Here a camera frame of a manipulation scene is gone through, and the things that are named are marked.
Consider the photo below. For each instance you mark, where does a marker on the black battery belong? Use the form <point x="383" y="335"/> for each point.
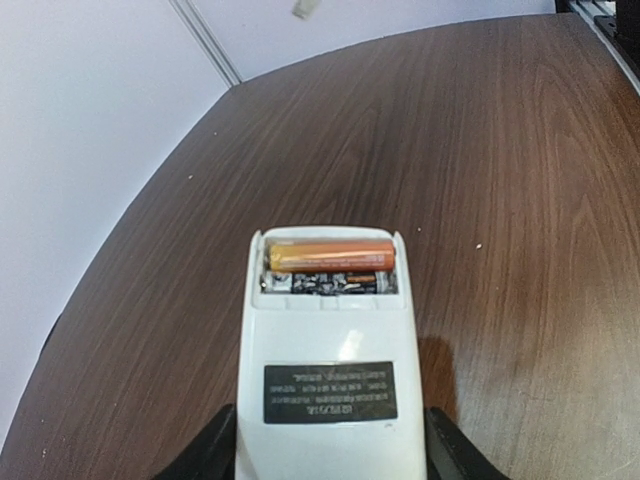
<point x="329" y="283"/>

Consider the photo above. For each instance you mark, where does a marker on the orange battery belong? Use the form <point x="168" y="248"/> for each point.
<point x="332" y="256"/>

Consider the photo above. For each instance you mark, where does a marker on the white remote control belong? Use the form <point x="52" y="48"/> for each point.
<point x="329" y="387"/>

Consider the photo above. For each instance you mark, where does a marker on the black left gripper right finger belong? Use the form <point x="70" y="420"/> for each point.
<point x="450" y="454"/>

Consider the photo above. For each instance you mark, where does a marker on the aluminium left corner post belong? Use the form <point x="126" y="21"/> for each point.
<point x="202" y="33"/>

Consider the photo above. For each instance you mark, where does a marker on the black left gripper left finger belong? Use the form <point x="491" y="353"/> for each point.
<point x="210" y="455"/>

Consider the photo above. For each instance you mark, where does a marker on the aluminium front rail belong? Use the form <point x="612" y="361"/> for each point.
<point x="616" y="24"/>

